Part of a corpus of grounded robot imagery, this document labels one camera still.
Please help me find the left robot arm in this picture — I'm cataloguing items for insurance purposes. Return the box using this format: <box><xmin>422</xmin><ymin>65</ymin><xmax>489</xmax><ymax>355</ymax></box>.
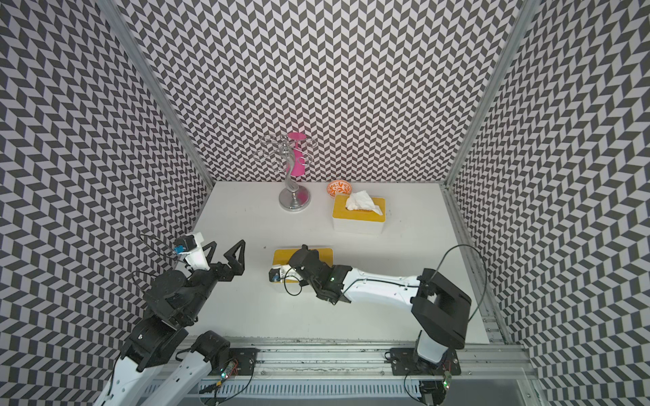
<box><xmin>95</xmin><ymin>233</ymin><xmax>245</xmax><ymax>405</ymax></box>

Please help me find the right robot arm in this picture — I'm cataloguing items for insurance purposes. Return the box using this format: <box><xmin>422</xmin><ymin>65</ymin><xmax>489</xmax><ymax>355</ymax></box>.
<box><xmin>270</xmin><ymin>245</ymin><xmax>472</xmax><ymax>368</ymax></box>

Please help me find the aluminium corner post left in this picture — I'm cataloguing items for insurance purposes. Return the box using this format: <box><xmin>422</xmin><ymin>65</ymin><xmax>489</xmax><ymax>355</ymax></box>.
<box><xmin>96</xmin><ymin>0</ymin><xmax>214</xmax><ymax>190</ymax></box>

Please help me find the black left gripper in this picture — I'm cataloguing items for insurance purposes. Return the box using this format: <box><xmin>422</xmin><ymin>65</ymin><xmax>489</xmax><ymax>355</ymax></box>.
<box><xmin>178</xmin><ymin>239</ymin><xmax>245</xmax><ymax>323</ymax></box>

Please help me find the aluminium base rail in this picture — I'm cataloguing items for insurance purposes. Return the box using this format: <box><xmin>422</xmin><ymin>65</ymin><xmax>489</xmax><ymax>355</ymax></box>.
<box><xmin>179</xmin><ymin>338</ymin><xmax>548</xmax><ymax>405</ymax></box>

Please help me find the white plastic box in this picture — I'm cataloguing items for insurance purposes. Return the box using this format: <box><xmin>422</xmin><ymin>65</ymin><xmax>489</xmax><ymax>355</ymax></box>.
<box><xmin>272</xmin><ymin>277</ymin><xmax>304</xmax><ymax>296</ymax></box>
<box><xmin>333</xmin><ymin>218</ymin><xmax>385</xmax><ymax>235</ymax></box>

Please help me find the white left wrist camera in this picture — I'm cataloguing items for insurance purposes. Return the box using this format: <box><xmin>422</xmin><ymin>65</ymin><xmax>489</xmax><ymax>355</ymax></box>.
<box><xmin>173</xmin><ymin>233</ymin><xmax>209</xmax><ymax>271</ymax></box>

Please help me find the yellow wooden lid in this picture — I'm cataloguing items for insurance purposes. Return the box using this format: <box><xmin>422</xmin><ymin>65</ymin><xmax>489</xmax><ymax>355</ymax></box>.
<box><xmin>272</xmin><ymin>246</ymin><xmax>333</xmax><ymax>280</ymax></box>
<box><xmin>332</xmin><ymin>195</ymin><xmax>387</xmax><ymax>223</ymax></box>

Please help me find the chrome jewelry stand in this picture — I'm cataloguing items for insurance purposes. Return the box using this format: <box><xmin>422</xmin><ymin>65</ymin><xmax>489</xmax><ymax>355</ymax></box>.
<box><xmin>262</xmin><ymin>132</ymin><xmax>311</xmax><ymax>212</ymax></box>

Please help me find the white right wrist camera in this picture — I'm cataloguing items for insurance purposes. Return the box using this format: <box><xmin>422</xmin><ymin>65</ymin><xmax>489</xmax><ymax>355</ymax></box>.
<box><xmin>268</xmin><ymin>265</ymin><xmax>301</xmax><ymax>284</ymax></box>

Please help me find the orange patterned ceramic bowl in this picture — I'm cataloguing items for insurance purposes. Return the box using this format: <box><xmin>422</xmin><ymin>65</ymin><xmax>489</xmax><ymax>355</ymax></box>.
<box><xmin>327</xmin><ymin>179</ymin><xmax>352</xmax><ymax>198</ymax></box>

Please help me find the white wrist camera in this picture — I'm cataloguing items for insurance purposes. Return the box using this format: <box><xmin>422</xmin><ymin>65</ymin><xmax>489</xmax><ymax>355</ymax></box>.
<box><xmin>268</xmin><ymin>265</ymin><xmax>301</xmax><ymax>284</ymax></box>
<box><xmin>173</xmin><ymin>233</ymin><xmax>209</xmax><ymax>271</ymax></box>

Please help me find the aluminium corner post right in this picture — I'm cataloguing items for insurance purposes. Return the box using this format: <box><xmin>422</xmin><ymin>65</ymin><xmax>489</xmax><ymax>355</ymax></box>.
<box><xmin>443</xmin><ymin>0</ymin><xmax>542</xmax><ymax>188</ymax></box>

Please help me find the aluminium corner post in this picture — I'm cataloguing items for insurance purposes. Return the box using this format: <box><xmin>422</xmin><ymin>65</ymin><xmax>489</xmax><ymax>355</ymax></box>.
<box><xmin>443</xmin><ymin>0</ymin><xmax>542</xmax><ymax>188</ymax></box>
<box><xmin>96</xmin><ymin>0</ymin><xmax>214</xmax><ymax>190</ymax></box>

